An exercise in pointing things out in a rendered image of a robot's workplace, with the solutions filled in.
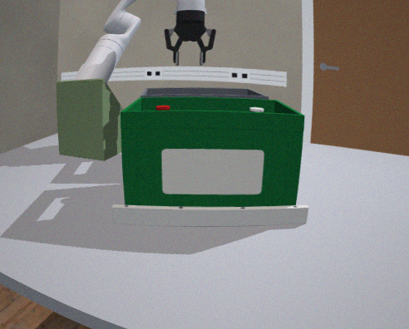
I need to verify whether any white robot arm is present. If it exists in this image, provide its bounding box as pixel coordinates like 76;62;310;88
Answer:
74;0;206;83

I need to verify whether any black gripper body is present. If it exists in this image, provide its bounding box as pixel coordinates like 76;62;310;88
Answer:
174;10;206;42

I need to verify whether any white bottle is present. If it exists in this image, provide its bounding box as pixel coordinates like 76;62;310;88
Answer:
249;107;264;112

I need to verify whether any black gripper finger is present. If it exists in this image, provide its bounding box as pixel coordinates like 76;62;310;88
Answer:
165;28;187;66
193;28;216;66

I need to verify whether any green crate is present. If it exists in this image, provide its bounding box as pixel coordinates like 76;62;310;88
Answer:
121;97;304;207

